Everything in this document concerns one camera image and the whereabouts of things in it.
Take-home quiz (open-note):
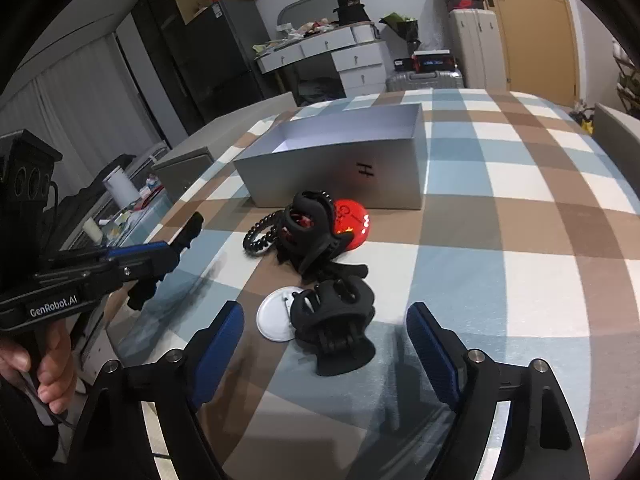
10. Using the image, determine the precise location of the black spiral hair tie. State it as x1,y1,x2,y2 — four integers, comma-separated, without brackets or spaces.
241,208,284,259

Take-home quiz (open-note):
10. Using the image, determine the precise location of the white round badge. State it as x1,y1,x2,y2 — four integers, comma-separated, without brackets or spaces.
256,286,303,342

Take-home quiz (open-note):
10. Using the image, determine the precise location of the black hair claw clip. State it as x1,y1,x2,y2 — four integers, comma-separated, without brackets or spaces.
291,275,376,377

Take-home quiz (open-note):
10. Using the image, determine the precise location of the red China pin badge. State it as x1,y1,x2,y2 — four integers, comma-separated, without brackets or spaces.
334,198,370,252

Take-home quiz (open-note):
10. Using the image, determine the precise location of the person's left hand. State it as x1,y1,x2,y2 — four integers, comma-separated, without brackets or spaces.
1,320,77,415

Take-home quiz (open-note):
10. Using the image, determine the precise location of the white cylinder bottle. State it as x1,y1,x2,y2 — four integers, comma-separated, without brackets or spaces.
103,166,140,209

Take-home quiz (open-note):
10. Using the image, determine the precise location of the grey cabinet left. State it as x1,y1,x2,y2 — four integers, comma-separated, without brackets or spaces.
152,92,296,200

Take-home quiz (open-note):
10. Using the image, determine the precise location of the grey cabinet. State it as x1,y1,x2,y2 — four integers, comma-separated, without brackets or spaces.
593,103,639,172
152,92,296,200

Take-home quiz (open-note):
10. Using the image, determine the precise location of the plaid checkered tablecloth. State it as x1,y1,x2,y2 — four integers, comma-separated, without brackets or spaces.
108,90,639,479

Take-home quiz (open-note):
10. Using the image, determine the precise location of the black refrigerator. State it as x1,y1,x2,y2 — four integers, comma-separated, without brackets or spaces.
186,0,280,122

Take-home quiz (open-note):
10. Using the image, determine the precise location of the grey open cardboard box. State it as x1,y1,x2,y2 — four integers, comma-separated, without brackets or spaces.
233,104,427,210

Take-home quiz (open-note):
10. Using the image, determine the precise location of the white drawer desk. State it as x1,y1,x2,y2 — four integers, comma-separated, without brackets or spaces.
256,22,393,105

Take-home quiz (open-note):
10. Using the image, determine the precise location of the grey cabinet right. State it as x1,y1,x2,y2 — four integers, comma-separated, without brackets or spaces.
593,103,639,172

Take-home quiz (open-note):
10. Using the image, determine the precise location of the grey chair back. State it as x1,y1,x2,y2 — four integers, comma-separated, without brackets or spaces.
277,0,338,28

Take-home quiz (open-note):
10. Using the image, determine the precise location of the silver flat suitcase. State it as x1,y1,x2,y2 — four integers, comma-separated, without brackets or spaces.
385,70,464,92

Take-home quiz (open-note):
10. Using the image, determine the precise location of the wooden shoe rack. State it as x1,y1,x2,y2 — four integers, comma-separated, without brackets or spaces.
612,38,640,119

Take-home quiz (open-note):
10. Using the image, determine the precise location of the black box on suitcase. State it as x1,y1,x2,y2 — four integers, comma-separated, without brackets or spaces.
394,50,458,74

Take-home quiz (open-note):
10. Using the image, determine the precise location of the wooden door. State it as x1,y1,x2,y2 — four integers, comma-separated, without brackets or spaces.
486,0,579,107

